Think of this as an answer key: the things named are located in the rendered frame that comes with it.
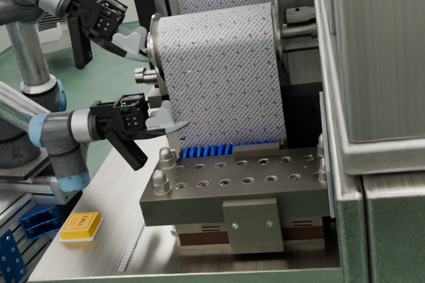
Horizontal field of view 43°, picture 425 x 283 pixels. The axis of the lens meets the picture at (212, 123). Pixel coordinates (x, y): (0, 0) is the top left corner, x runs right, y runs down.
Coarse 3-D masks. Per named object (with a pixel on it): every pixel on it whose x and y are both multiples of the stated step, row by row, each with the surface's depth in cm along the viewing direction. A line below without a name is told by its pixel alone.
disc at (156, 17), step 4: (152, 16) 112; (156, 16) 113; (160, 16) 116; (152, 20) 111; (156, 20) 113; (152, 24) 110; (152, 28) 110; (152, 32) 110; (152, 36) 109; (152, 40) 109; (152, 44) 109; (152, 48) 109; (152, 52) 109; (152, 56) 109; (156, 56) 110; (156, 60) 110; (156, 64) 110; (156, 68) 111; (160, 68) 112; (160, 72) 112; (160, 76) 112; (164, 80) 115
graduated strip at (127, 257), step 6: (138, 222) 120; (144, 222) 119; (138, 228) 118; (144, 228) 117; (138, 234) 115; (132, 240) 114; (138, 240) 114; (132, 246) 112; (126, 252) 110; (132, 252) 110; (126, 258) 108; (120, 264) 107; (126, 264) 107; (120, 270) 105; (126, 270) 105
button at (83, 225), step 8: (72, 216) 122; (80, 216) 122; (88, 216) 121; (96, 216) 121; (64, 224) 120; (72, 224) 119; (80, 224) 119; (88, 224) 118; (96, 224) 120; (64, 232) 117; (72, 232) 117; (80, 232) 117; (88, 232) 116
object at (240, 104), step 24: (192, 72) 111; (216, 72) 110; (240, 72) 109; (264, 72) 108; (192, 96) 113; (216, 96) 112; (240, 96) 111; (264, 96) 111; (192, 120) 116; (216, 120) 115; (240, 120) 114; (264, 120) 113; (192, 144) 118; (216, 144) 117
